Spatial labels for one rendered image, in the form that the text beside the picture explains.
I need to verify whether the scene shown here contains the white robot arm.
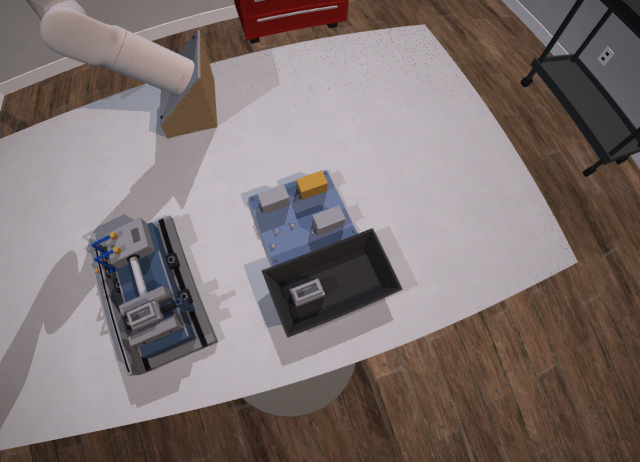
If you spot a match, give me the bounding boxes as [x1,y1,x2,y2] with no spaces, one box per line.
[26,0,194,96]

